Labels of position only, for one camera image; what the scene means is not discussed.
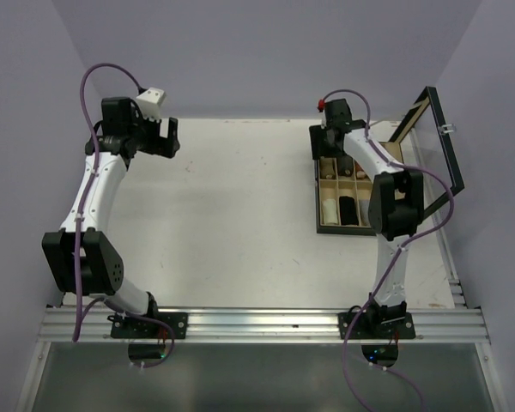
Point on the aluminium mounting rail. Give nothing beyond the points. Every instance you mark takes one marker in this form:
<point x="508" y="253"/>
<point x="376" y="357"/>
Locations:
<point x="240" y="325"/>

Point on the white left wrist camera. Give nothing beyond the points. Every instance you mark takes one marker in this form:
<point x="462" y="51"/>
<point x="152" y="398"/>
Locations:
<point x="150" y="102"/>

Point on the rolled orange underwear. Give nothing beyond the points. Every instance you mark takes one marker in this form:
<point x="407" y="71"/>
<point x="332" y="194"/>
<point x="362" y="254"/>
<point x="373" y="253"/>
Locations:
<point x="359" y="172"/>

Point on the khaki underwear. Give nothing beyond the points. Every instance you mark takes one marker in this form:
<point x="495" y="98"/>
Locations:
<point x="327" y="168"/>

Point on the rolled cream underwear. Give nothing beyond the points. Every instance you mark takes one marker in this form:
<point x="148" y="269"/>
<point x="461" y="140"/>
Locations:
<point x="330" y="212"/>

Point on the rolled grey underwear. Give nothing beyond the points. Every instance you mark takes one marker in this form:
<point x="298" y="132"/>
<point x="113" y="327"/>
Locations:
<point x="364" y="216"/>

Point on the rolled black underwear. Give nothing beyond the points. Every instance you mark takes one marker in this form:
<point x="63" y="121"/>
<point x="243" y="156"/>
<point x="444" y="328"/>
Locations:
<point x="348" y="211"/>

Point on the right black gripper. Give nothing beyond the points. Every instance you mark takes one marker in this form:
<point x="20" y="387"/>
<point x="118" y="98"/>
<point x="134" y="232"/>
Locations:
<point x="318" y="147"/>

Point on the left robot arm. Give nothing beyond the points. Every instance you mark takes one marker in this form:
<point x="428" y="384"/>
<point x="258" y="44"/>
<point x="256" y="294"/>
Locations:
<point x="83" y="261"/>

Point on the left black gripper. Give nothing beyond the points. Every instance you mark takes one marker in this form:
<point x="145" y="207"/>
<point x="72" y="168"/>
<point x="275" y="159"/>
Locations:
<point x="162" y="146"/>

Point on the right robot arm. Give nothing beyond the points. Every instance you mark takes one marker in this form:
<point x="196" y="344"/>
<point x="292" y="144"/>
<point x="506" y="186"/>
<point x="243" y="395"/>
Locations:
<point x="395" y="211"/>

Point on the black compartment storage box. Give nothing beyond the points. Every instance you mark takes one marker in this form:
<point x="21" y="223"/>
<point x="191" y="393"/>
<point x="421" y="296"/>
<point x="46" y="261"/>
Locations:
<point x="365" y="187"/>

